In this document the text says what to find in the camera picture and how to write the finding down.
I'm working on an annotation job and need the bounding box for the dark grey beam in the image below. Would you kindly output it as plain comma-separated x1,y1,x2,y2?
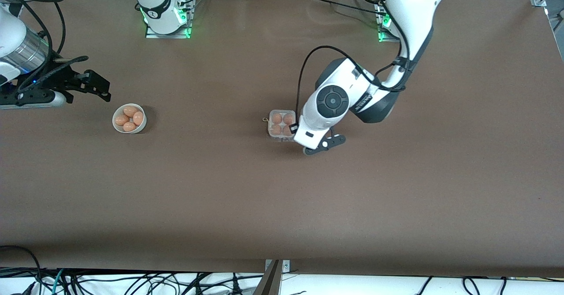
253,260,282,295

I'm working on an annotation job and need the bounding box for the teal floor cable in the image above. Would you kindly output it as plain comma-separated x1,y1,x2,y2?
52,269,66,295

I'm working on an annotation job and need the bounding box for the clear plastic egg box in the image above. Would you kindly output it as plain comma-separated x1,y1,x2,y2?
263,109,297,142

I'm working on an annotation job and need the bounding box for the small metal bracket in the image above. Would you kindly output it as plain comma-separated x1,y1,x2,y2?
264,260,290,273

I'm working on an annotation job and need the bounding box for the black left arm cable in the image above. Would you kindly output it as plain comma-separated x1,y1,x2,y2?
296,0,417,126

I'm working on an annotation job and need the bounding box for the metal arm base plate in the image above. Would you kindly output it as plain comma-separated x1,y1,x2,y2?
145,0,194,39
375,2,399,43

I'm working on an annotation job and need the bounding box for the white round bowl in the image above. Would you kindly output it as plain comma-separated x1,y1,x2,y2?
112,103,147,134

